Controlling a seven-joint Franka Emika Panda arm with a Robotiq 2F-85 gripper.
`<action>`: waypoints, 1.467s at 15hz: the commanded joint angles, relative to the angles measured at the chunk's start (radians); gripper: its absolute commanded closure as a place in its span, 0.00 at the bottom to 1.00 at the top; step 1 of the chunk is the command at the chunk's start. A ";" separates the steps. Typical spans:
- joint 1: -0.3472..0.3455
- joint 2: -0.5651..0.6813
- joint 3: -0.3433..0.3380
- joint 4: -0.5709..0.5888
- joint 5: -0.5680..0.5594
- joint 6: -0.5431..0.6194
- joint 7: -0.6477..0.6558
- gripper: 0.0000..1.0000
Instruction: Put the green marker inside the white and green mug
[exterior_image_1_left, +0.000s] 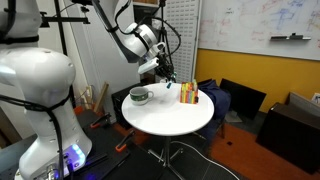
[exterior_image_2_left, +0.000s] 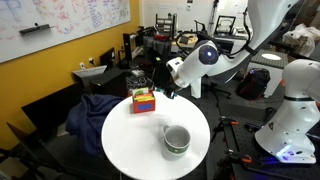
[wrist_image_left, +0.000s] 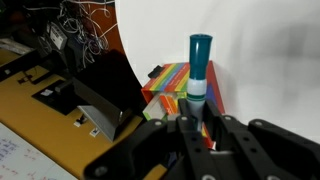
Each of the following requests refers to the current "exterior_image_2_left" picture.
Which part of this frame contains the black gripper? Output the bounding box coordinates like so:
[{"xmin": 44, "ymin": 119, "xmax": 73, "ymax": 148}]
[{"xmin": 153, "ymin": 61, "xmax": 179, "ymax": 100}]

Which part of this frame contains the white and green mug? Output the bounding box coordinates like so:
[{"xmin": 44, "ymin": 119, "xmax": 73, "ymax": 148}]
[{"xmin": 162, "ymin": 124, "xmax": 192, "ymax": 157}]

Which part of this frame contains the whiteboard marker tray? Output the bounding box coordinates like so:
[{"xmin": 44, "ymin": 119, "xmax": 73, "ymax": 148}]
[{"xmin": 18, "ymin": 23, "xmax": 54, "ymax": 35}]

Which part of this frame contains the colourful striped block box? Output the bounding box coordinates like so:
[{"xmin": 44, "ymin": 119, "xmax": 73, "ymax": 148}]
[{"xmin": 130, "ymin": 87, "xmax": 157, "ymax": 115}]

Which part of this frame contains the black cabinet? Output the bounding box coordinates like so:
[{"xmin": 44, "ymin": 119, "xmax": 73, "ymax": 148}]
[{"xmin": 88, "ymin": 68, "xmax": 130, "ymax": 98}]

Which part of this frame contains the grey monitor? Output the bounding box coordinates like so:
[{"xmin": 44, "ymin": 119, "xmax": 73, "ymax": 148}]
[{"xmin": 72, "ymin": 64, "xmax": 108, "ymax": 80}]

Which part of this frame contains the black backpack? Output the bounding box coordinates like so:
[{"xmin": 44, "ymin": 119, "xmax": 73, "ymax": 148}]
[{"xmin": 236, "ymin": 68, "xmax": 272, "ymax": 100}]

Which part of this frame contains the dark blue cloth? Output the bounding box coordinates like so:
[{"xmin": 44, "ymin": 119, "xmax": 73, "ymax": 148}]
[{"xmin": 64, "ymin": 93, "xmax": 126, "ymax": 158}]

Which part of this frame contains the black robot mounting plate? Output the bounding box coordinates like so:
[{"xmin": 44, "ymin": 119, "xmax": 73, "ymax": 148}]
[{"xmin": 221, "ymin": 116, "xmax": 320, "ymax": 180}]

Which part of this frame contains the black leaning panel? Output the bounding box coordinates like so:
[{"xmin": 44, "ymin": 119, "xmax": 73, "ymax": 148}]
[{"xmin": 21, "ymin": 81, "xmax": 84, "ymax": 142}]

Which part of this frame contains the large whiteboard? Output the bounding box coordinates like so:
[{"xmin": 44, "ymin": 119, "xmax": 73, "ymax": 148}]
[{"xmin": 0, "ymin": 0, "xmax": 132, "ymax": 64}]

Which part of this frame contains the white plastic bag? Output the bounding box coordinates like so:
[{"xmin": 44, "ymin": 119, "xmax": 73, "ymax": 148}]
[{"xmin": 283, "ymin": 23, "xmax": 316, "ymax": 56}]

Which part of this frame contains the orange handled black clamp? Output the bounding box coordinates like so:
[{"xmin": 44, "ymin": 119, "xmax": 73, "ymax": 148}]
[
  {"xmin": 213, "ymin": 116, "xmax": 240, "ymax": 133},
  {"xmin": 226, "ymin": 149, "xmax": 253, "ymax": 165}
]

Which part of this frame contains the black wire rack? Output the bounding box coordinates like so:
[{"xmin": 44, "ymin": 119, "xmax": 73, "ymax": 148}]
[{"xmin": 154, "ymin": 13, "xmax": 178, "ymax": 34}]

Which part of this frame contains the black frame machine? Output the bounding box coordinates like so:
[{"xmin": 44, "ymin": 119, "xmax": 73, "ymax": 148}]
[{"xmin": 213, "ymin": 14, "xmax": 237, "ymax": 37}]

